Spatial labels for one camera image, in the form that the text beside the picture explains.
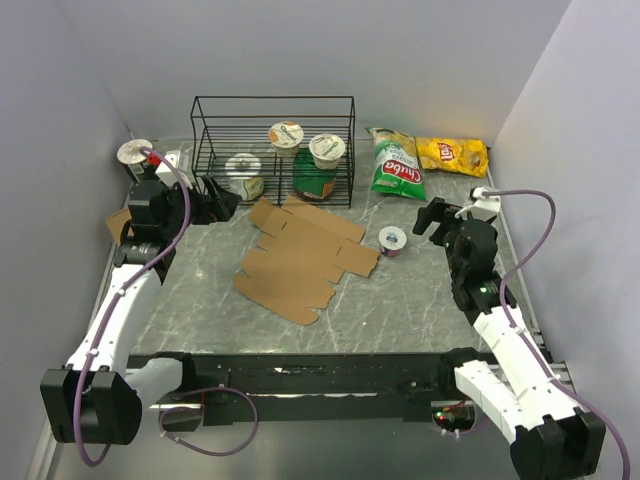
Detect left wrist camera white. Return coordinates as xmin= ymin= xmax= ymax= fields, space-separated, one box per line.
xmin=149 ymin=149 xmax=194 ymax=187

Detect yogurt cup beige label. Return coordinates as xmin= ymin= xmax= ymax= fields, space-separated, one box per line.
xmin=309 ymin=133 xmax=346 ymax=170

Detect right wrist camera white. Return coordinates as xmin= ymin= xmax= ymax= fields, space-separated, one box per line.
xmin=455 ymin=187 xmax=501 ymax=223

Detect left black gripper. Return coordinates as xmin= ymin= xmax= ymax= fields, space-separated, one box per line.
xmin=160 ymin=174 xmax=241 ymax=238

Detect yogurt cup orange label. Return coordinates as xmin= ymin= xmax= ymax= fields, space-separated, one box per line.
xmin=268 ymin=121 xmax=304 ymax=158

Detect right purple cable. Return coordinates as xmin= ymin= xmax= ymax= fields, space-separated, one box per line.
xmin=439 ymin=188 xmax=632 ymax=480

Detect yellow Lays chips bag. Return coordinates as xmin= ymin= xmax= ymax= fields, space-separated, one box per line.
xmin=415 ymin=137 xmax=489 ymax=178

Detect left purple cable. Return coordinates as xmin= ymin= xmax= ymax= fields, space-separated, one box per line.
xmin=72 ymin=147 xmax=260 ymax=467

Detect black can white lid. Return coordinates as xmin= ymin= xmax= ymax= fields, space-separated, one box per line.
xmin=116 ymin=139 xmax=155 ymax=183

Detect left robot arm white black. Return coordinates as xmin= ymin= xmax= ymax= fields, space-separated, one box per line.
xmin=40 ymin=177 xmax=241 ymax=445

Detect purple cable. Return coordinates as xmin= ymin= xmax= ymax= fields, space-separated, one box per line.
xmin=72 ymin=147 xmax=260 ymax=467
xmin=439 ymin=188 xmax=632 ymax=480

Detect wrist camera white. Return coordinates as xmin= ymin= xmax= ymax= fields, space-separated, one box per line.
xmin=149 ymin=149 xmax=194 ymax=187
xmin=455 ymin=187 xmax=501 ymax=223

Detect small folded cardboard box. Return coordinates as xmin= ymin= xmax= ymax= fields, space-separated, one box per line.
xmin=105 ymin=208 xmax=131 ymax=246

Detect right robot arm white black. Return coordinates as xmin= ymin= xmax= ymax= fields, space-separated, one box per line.
xmin=413 ymin=195 xmax=606 ymax=479

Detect white lidded cup lower shelf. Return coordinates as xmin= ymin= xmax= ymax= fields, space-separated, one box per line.
xmin=225 ymin=152 xmax=264 ymax=201

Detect black wire rack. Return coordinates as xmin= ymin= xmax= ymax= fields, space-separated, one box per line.
xmin=191 ymin=95 xmax=355 ymax=206

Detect small purple yogurt cup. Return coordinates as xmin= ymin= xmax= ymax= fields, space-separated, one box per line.
xmin=378 ymin=226 xmax=407 ymax=257

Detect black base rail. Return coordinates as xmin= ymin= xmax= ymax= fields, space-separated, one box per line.
xmin=124 ymin=347 xmax=554 ymax=429

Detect brown cardboard box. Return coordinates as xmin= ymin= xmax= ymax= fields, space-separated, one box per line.
xmin=233 ymin=195 xmax=379 ymax=325

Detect green Chuba chips bag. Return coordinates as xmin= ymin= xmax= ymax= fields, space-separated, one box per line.
xmin=367 ymin=128 xmax=426 ymax=201

